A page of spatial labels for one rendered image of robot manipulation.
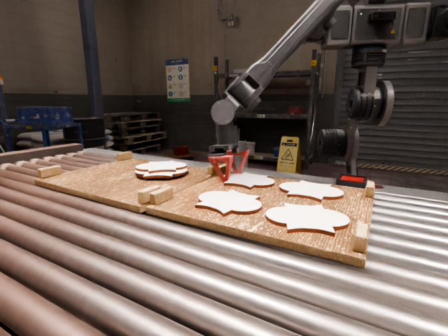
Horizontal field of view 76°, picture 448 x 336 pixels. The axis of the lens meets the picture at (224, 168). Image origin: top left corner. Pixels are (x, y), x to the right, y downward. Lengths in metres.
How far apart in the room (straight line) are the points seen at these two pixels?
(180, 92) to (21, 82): 2.87
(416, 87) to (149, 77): 5.25
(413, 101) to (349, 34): 4.05
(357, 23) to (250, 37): 4.57
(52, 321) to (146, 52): 6.95
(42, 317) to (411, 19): 1.48
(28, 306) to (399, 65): 5.29
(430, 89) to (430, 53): 0.52
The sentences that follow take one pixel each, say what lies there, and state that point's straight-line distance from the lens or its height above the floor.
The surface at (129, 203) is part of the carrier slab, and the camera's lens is 0.64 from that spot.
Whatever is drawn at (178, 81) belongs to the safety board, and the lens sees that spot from 6.61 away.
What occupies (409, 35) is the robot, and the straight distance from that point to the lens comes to 1.48.
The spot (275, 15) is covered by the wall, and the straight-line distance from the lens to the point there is 5.83.
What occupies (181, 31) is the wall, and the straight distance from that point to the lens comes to 6.68.
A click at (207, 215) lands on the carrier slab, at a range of 0.55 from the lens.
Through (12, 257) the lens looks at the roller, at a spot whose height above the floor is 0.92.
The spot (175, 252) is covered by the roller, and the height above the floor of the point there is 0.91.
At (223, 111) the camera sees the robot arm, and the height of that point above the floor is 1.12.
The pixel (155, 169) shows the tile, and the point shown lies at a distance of 0.81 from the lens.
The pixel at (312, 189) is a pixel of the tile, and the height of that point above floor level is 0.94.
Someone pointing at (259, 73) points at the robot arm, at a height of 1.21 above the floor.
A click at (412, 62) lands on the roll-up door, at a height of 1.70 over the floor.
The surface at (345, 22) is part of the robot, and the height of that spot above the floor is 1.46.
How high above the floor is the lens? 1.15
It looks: 13 degrees down
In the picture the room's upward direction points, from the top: straight up
